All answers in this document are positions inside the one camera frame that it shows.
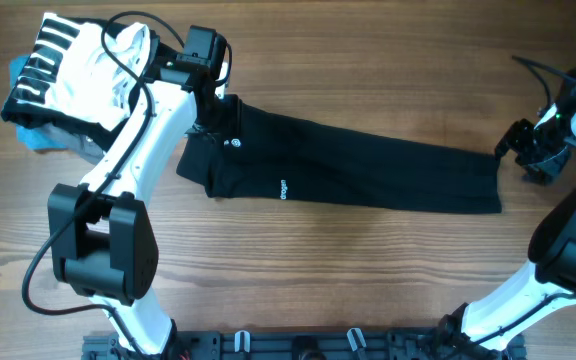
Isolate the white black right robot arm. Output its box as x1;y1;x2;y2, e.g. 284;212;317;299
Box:
428;58;576;359

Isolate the black folded garment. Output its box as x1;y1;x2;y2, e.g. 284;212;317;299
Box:
1;17;177;151

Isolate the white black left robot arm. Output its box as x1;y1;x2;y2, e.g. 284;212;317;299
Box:
48;59;232;359

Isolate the blue folded garment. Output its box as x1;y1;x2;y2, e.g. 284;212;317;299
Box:
8;55;67;151

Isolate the black t-shirt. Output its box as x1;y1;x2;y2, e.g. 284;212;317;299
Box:
176;95;502;214

